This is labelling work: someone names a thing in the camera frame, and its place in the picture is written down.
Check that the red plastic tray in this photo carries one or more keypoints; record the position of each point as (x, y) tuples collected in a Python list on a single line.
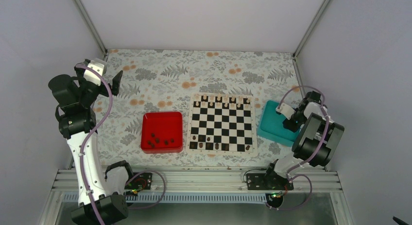
[(162, 132)]

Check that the black and white chessboard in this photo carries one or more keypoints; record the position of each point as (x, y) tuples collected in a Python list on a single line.
[(232, 129)]

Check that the teal plastic tray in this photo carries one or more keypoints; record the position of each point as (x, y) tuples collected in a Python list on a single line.
[(271, 126)]

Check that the aluminium mounting rail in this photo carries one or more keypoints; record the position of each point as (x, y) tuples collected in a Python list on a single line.
[(223, 185)]

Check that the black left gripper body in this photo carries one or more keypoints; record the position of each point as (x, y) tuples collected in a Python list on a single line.
[(105, 92)]

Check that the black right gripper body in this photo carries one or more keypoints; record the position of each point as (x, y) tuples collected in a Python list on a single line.
[(301, 118)]

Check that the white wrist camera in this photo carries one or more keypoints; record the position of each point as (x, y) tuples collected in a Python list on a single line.
[(285, 110), (99, 66)]

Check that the floral patterned table mat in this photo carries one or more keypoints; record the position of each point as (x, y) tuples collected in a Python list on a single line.
[(163, 80)]

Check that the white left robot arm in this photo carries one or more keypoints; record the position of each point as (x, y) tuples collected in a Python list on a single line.
[(101, 198)]

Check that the light wooden chess pieces row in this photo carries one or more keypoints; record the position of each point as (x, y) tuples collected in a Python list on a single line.
[(227, 101)]

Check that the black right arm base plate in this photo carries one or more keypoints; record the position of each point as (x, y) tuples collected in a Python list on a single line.
[(262, 181)]

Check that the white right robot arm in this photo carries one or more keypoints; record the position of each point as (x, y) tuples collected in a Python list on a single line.
[(317, 136)]

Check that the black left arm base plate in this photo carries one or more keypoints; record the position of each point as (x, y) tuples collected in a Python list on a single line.
[(140, 183)]

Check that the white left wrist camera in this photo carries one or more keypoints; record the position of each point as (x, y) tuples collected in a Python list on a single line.
[(99, 66)]

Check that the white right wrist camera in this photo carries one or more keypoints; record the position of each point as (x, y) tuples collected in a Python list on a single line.
[(285, 110)]

